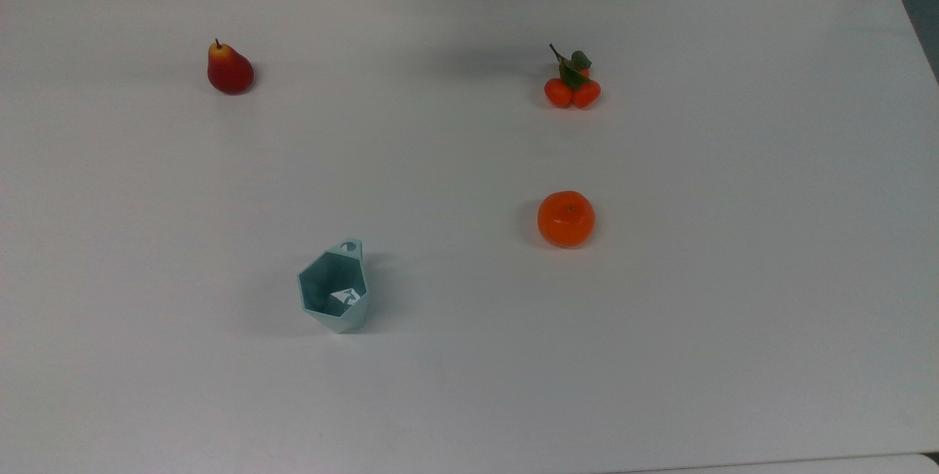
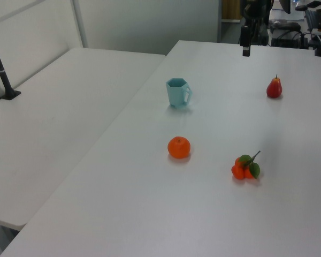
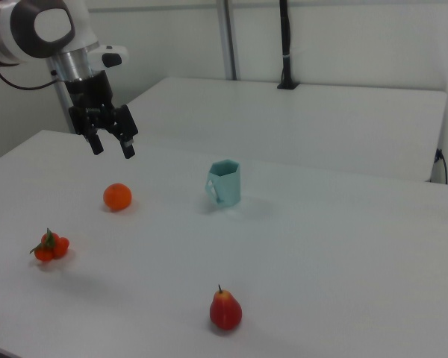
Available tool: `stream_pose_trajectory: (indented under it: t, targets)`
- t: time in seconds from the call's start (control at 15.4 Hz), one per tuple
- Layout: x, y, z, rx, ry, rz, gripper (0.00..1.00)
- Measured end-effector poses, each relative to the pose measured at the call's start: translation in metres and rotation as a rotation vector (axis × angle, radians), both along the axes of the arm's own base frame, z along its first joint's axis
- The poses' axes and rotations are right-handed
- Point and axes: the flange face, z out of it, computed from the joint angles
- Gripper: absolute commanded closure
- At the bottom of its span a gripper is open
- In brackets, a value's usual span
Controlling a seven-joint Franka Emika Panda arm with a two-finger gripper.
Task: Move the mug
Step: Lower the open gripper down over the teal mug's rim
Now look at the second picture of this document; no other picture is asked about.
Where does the wooden door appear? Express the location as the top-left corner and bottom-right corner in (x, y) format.
(221, 0), (242, 21)

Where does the black keyboard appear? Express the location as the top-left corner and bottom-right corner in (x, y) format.
(304, 9), (321, 28)

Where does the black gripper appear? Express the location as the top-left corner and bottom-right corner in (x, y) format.
(240, 0), (272, 57)

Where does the black pole with base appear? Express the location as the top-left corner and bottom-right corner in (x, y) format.
(0, 26), (22, 101)

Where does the light blue hexagonal mug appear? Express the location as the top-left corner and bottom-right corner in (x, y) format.
(165, 77), (194, 110)

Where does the single orange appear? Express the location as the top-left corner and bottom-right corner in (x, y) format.
(167, 135), (192, 160)

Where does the tangerine cluster with leaves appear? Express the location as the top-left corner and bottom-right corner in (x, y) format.
(231, 150), (261, 180)

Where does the red pear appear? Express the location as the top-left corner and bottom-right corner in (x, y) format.
(266, 74), (283, 99)

